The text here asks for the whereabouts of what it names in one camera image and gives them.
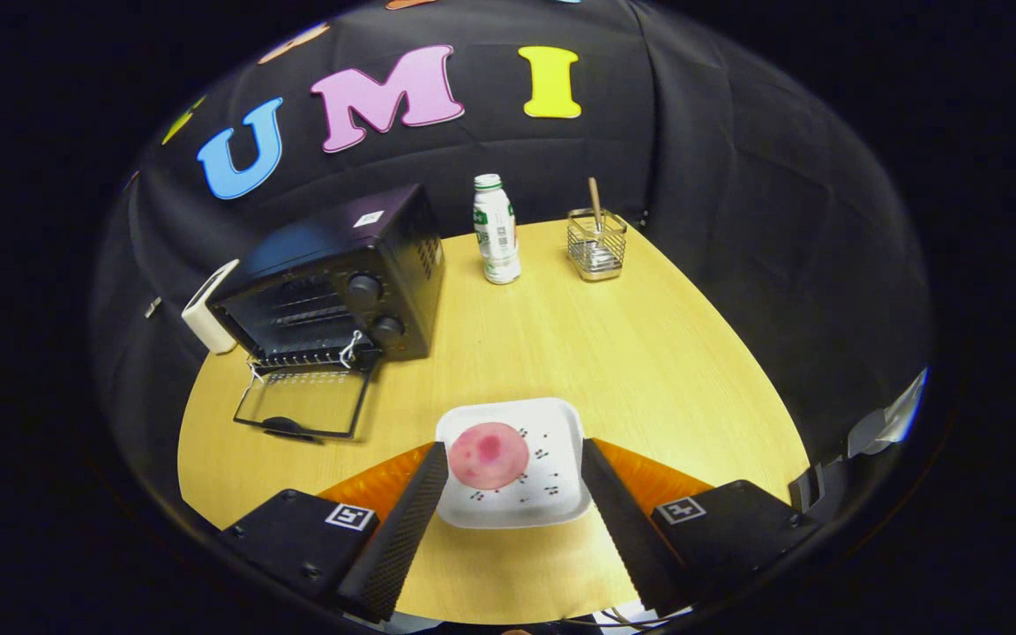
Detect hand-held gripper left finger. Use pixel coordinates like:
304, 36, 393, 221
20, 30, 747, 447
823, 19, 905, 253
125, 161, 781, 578
217, 441, 451, 624

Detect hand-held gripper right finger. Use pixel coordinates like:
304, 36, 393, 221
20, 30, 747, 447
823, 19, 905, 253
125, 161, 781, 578
580, 437, 822, 618

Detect pink round meat slice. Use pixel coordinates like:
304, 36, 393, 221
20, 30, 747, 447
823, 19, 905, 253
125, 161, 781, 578
446, 422, 531, 490

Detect white square plate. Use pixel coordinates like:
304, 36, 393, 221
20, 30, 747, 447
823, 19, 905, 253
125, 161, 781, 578
435, 397, 594, 530

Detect black toaster oven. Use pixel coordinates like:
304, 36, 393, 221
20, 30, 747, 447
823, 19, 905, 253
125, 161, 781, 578
208, 183, 445, 442

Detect small white box appliance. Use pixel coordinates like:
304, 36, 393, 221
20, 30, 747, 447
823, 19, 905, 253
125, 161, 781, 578
181, 258, 242, 355

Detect white plastic bottle green label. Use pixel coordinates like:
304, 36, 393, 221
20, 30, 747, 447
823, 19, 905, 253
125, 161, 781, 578
473, 174, 523, 285

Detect black backdrop cloth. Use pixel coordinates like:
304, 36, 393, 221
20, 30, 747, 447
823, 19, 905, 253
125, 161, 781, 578
93, 0, 932, 495

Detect metal wire basket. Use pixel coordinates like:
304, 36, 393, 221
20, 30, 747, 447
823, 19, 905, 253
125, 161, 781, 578
567, 208, 628, 282

